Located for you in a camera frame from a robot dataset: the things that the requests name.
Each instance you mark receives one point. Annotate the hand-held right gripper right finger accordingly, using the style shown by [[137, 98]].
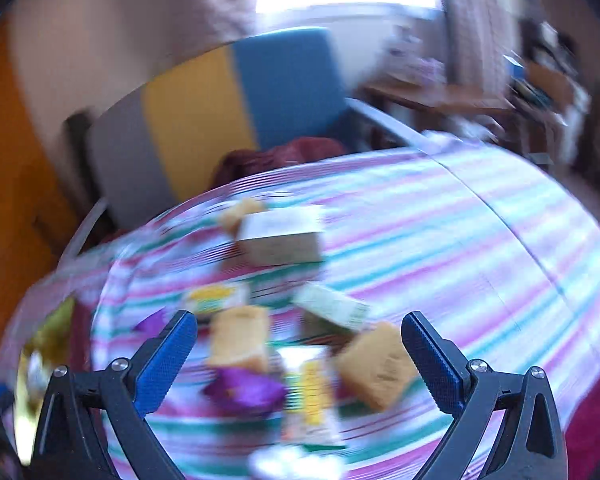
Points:
[[435, 365]]

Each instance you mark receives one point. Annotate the wooden wardrobe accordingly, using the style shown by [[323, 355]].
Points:
[[10, 185]]

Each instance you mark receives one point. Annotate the green white carton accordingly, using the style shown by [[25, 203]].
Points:
[[330, 305]]

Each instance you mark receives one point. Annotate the maroon cloth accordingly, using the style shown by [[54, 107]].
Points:
[[280, 155]]

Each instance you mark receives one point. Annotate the yellow bread cake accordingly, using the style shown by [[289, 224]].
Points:
[[237, 216], [375, 370], [240, 340]]

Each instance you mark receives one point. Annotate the yellow white snack packet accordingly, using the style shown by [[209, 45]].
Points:
[[310, 400]]

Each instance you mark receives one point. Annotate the grey yellow blue sofa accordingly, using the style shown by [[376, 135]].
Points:
[[195, 110]]

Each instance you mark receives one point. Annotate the striped tablecloth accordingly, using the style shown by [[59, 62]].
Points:
[[455, 240]]

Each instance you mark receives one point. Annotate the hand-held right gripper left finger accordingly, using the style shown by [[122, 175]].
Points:
[[165, 360]]

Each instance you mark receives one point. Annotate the crumpled white wrapper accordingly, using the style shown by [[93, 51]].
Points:
[[295, 465]]

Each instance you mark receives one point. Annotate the white cardboard box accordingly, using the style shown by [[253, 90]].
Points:
[[280, 240]]

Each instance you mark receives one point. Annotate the wooden desk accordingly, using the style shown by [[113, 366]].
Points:
[[430, 97]]

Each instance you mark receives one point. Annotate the gold tin box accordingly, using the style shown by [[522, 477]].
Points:
[[45, 340]]

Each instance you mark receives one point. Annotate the yellow green snack packet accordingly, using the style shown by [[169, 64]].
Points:
[[215, 299]]

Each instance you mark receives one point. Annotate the purple snack packet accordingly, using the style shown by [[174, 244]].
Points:
[[245, 390], [150, 321]]

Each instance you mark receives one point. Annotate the cluttered shelf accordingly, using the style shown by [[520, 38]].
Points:
[[545, 85]]

